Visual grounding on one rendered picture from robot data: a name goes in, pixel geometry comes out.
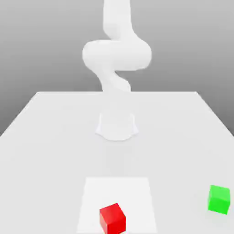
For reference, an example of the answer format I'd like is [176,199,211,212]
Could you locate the small red cube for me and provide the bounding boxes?
[99,202,127,234]

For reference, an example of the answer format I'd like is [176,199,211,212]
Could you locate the small green cube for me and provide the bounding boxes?
[207,185,231,215]

